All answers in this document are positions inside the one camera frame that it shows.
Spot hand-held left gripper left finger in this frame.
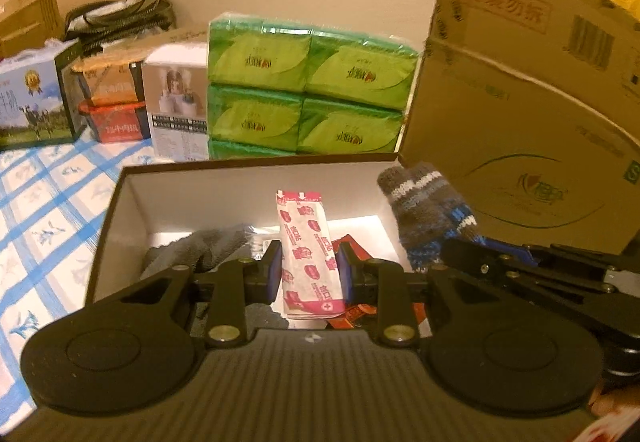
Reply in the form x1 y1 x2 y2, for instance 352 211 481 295
85 241 283 348

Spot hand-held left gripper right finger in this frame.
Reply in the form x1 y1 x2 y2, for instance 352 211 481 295
339 241 531 348

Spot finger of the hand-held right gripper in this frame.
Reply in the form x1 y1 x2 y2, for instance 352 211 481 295
440 252 623 303
442 238 640 273

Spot clear plastic packet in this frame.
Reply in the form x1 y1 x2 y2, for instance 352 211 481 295
244 227 284 263

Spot pink bandage packet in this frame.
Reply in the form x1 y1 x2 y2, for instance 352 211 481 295
274 189 347 321

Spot red snack packet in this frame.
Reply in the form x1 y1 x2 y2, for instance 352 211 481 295
324 233 427 330

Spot grey cloth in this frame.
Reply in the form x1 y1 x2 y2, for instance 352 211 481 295
140 224 273 283

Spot striped knitted sock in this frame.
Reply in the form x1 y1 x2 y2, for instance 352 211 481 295
376 162 497 273

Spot white cardboard box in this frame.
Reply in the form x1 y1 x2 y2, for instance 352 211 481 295
85 153 437 339

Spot person's right hand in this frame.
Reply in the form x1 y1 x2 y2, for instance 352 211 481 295
591 384 640 419

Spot red checked clothing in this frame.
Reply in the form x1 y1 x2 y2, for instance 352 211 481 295
575 419 640 442

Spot large cardboard box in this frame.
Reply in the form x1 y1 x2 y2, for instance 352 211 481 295
397 0 640 257

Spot green tissue packs bundle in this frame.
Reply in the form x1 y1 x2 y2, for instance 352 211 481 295
207 12 421 161

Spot white product box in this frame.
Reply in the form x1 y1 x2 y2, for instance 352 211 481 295
142 46 211 161

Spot red noodle box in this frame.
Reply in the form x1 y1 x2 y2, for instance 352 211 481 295
77 99 152 143

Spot blue checked bed sheet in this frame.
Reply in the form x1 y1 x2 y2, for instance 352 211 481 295
0 137 171 425

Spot orange red snack boxes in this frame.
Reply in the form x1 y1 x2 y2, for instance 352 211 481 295
70 52 147 103

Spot blue milk carton box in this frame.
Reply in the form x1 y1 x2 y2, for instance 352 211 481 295
0 39 89 151

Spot small brown cardboard box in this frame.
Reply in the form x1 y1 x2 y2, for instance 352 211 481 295
0 0 64 61

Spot black strap bag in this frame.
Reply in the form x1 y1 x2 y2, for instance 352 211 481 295
65 0 177 58

